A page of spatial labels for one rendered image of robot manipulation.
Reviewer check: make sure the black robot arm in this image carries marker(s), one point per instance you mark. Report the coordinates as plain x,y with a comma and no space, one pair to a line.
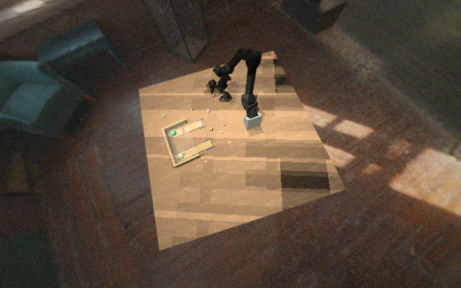
253,59

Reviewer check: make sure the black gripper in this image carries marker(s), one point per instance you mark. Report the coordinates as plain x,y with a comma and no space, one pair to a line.
220,87

